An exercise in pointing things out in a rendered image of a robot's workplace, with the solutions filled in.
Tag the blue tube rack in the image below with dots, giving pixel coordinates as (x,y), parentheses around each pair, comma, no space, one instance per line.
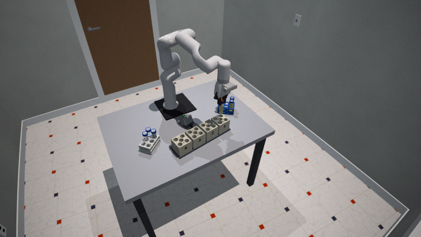
(226,109)

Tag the beige bucket adapter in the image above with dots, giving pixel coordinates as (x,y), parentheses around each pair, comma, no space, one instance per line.
(196,135)
(222,122)
(210,129)
(181,144)

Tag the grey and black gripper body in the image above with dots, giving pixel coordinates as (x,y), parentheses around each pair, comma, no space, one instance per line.
(219,89)

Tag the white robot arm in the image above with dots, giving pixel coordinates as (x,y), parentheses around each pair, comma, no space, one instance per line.
(171,63)

